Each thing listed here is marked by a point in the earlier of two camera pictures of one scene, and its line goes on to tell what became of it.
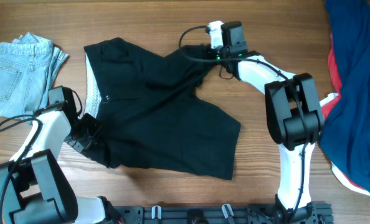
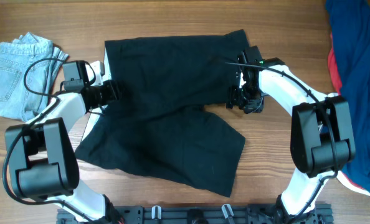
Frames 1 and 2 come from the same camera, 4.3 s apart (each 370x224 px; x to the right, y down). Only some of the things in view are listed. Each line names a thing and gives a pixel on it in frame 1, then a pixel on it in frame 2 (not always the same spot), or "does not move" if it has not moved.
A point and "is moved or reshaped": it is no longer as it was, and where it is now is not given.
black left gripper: [80, 142] → [111, 91]
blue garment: [352, 134] does not move
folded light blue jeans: [18, 74] does not move
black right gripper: [215, 53] → [239, 98]
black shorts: [153, 116] is moved or reshaped
